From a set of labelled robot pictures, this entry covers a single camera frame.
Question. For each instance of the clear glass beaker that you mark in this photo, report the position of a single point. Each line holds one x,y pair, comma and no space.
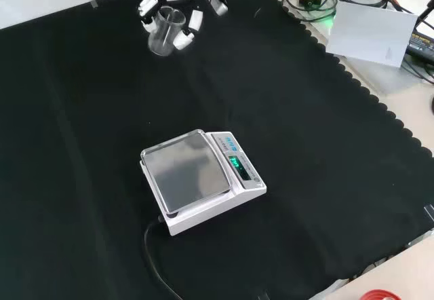
165,32

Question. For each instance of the pale white board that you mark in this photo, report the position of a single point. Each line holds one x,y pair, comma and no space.
371,35

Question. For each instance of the white electronic balance steel pan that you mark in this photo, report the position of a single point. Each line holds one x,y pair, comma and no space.
200,181

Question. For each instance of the black power adapter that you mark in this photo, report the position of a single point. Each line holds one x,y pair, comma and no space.
419,43

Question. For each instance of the black scalloped bench cloth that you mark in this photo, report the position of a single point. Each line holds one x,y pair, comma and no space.
190,137

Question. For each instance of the red round object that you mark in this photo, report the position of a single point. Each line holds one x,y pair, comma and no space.
379,294

